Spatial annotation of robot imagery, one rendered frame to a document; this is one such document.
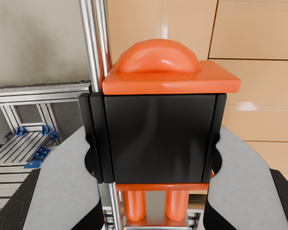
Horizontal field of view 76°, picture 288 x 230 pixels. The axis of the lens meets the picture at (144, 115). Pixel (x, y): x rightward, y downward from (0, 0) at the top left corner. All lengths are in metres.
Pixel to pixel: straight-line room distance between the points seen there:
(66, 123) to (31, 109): 0.24
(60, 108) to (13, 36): 0.57
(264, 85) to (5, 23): 1.55
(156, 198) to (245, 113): 0.81
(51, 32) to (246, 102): 1.24
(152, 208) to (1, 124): 1.52
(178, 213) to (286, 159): 1.10
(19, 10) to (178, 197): 1.49
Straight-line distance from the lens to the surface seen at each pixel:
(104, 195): 1.29
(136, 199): 0.18
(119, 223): 0.19
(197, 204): 1.28
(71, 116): 1.36
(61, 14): 1.43
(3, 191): 0.79
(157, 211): 0.21
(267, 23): 0.89
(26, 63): 1.61
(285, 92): 1.02
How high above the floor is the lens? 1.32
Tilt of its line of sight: 63 degrees down
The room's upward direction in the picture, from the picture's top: 177 degrees counter-clockwise
